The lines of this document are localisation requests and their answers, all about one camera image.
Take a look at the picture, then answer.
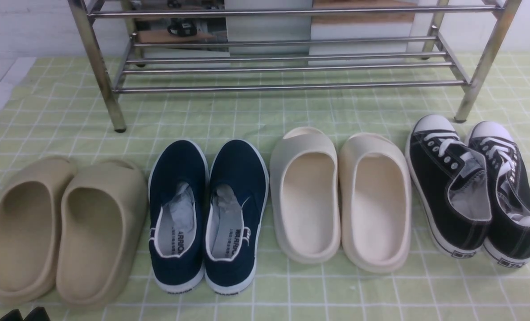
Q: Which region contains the green checkered floor cloth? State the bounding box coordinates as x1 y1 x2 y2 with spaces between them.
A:
0 52 530 321

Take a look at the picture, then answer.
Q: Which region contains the black canvas sneaker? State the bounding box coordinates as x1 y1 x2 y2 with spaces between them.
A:
466 121 530 269
405 115 493 259

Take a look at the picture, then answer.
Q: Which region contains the cream left slide slipper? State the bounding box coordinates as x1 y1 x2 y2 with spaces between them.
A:
269 127 341 264

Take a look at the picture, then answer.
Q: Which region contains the cream right slide slipper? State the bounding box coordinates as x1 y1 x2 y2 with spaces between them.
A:
338 133 412 273

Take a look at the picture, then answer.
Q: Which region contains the tan right slide slipper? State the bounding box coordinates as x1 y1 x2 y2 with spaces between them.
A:
56 159 148 309

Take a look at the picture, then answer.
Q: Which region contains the steel shoe rack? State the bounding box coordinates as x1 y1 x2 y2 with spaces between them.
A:
68 0 521 133

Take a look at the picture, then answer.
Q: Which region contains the tan left slide slipper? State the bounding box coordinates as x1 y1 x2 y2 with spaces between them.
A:
0 155 77 305

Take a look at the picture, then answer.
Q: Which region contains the navy left slip-on shoe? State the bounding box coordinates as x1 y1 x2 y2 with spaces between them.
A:
148 140 209 294

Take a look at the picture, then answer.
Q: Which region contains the black object bottom left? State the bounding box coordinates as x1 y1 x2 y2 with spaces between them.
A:
0 306 51 321

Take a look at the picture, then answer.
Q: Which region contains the tan slide slipper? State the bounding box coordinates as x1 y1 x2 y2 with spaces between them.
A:
0 155 77 305
56 159 148 309

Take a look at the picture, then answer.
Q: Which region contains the cream slide slipper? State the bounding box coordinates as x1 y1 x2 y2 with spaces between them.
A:
338 133 412 273
269 127 341 264

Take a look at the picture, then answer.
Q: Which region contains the black device behind rack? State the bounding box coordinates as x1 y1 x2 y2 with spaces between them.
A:
167 18 197 38

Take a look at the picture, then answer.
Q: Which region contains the navy slip-on shoe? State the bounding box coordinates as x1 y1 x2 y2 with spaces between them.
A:
148 140 209 294
204 140 269 296

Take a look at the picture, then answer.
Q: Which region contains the navy right slip-on shoe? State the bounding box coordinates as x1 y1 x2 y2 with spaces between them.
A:
204 140 269 296

